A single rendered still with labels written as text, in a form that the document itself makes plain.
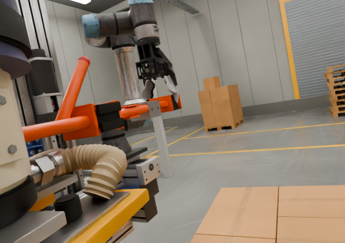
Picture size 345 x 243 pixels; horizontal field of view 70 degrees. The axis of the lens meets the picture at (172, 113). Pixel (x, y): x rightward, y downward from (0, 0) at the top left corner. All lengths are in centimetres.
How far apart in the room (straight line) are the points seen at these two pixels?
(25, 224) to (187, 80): 1103
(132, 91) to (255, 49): 925
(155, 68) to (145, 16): 16
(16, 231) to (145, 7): 68
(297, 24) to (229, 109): 409
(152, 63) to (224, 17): 1012
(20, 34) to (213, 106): 771
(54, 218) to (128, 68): 103
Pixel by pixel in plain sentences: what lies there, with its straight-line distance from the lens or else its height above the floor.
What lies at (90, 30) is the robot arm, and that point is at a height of 152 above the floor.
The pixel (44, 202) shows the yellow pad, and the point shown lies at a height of 113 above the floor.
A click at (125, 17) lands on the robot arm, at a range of 89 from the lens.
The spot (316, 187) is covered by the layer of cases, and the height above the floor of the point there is 54.
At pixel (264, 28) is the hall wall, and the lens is 1037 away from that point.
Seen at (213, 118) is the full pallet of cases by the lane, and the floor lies 40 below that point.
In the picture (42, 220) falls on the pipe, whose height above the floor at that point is 117.
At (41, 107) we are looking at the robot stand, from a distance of 116.
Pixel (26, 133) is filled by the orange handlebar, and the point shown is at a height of 125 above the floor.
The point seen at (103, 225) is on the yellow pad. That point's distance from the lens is 30.
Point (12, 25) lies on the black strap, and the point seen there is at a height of 136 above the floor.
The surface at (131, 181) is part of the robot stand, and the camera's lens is 119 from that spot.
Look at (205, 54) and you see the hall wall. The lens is 1092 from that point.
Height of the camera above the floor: 126
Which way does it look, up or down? 3 degrees down
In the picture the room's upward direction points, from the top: 11 degrees counter-clockwise
